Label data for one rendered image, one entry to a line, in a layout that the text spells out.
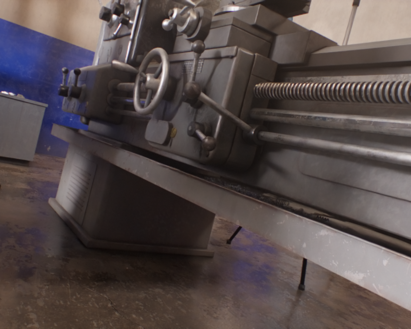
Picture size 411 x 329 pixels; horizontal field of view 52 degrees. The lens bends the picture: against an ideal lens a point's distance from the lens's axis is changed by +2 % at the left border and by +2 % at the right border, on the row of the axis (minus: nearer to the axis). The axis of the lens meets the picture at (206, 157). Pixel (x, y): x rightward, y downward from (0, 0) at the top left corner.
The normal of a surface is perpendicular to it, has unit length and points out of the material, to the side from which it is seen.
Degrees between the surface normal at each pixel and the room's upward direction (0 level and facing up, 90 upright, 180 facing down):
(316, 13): 90
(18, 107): 90
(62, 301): 0
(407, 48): 90
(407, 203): 90
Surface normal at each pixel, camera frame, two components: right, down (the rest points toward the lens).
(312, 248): -0.82, -0.19
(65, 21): 0.52, 0.15
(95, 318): 0.24, -0.97
